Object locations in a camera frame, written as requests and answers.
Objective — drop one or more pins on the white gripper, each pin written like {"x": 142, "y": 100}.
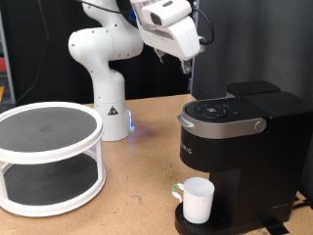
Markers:
{"x": 176, "y": 40}

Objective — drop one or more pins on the white mug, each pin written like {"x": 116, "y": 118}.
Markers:
{"x": 197, "y": 202}

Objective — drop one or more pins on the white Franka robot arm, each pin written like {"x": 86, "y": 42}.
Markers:
{"x": 107, "y": 81}

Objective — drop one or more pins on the black Keurig coffee machine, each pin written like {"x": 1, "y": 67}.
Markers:
{"x": 260, "y": 169}

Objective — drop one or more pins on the white two-tier turntable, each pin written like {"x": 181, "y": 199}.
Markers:
{"x": 49, "y": 156}

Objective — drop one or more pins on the grey metal pole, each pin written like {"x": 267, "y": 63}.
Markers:
{"x": 9, "y": 75}

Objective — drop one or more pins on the black drip tray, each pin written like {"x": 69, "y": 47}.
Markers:
{"x": 195, "y": 226}

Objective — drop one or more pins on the red background object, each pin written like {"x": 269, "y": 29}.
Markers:
{"x": 2, "y": 65}

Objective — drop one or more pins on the grey metal frame post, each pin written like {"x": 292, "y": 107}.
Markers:
{"x": 194, "y": 81}

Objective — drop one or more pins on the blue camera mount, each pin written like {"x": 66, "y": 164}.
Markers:
{"x": 132, "y": 14}

